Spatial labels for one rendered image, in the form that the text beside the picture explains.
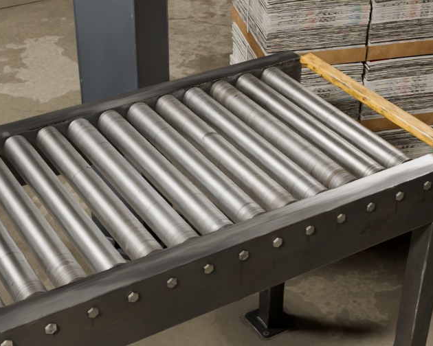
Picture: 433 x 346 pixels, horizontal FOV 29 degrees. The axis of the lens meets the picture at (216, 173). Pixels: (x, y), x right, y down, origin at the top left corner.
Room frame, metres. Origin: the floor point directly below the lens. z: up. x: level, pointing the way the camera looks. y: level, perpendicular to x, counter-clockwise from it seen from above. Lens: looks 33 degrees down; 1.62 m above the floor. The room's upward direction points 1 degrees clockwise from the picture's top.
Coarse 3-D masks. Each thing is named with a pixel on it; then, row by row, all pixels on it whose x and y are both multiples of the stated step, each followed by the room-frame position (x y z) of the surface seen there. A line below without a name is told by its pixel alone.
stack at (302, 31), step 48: (240, 0) 2.32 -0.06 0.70; (288, 0) 2.07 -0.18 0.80; (336, 0) 2.10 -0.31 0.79; (384, 0) 2.14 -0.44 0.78; (432, 0) 2.18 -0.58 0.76; (240, 48) 2.32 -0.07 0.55; (288, 48) 2.07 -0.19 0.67; (336, 48) 2.11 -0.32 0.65; (336, 96) 2.11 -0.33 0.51; (384, 96) 2.14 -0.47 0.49; (432, 96) 2.18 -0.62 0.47
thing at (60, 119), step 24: (216, 72) 1.65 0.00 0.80; (240, 72) 1.66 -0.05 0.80; (288, 72) 1.71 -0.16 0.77; (120, 96) 1.54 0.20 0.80; (144, 96) 1.54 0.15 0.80; (24, 120) 1.44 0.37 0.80; (48, 120) 1.44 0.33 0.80; (72, 120) 1.44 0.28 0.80; (96, 120) 1.47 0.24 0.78; (0, 144) 1.37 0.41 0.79; (72, 144) 1.44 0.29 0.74
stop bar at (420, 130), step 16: (304, 64) 1.69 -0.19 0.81; (320, 64) 1.66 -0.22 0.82; (336, 80) 1.59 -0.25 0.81; (352, 80) 1.58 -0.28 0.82; (368, 96) 1.51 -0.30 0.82; (384, 112) 1.46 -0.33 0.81; (400, 112) 1.45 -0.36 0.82; (416, 128) 1.39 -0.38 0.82; (432, 128) 1.39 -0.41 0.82; (432, 144) 1.35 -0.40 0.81
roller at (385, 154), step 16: (272, 80) 1.64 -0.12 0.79; (288, 80) 1.62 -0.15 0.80; (288, 96) 1.58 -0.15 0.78; (304, 96) 1.55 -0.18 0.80; (320, 112) 1.50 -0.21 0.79; (336, 112) 1.48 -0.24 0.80; (336, 128) 1.45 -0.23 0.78; (352, 128) 1.42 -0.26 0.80; (352, 144) 1.40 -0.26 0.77; (368, 144) 1.37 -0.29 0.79; (384, 144) 1.36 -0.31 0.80; (384, 160) 1.33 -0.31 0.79; (400, 160) 1.31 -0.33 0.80
